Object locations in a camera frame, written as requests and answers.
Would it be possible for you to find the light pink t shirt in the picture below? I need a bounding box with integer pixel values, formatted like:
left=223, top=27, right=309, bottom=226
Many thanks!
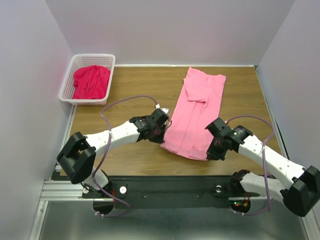
left=161, top=67, right=226, bottom=161

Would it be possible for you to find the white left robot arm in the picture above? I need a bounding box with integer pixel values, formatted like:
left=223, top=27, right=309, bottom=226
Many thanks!
left=56, top=107, right=170, bottom=197

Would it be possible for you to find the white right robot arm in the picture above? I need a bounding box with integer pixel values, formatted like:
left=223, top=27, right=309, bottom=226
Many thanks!
left=206, top=117, right=320, bottom=217

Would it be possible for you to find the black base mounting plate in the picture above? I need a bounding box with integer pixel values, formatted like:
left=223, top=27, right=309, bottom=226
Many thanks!
left=82, top=175, right=255, bottom=214

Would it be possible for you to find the magenta t shirt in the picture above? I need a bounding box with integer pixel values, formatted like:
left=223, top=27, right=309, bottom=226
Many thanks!
left=72, top=65, right=111, bottom=100

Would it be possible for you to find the white plastic laundry basket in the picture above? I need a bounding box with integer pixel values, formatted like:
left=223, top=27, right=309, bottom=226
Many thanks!
left=59, top=53, right=116, bottom=106

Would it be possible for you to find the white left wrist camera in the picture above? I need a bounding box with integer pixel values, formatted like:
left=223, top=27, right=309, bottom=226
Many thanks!
left=155, top=104, right=170, bottom=116

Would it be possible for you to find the aluminium frame rail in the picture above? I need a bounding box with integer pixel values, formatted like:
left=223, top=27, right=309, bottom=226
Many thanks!
left=29, top=104, right=83, bottom=240

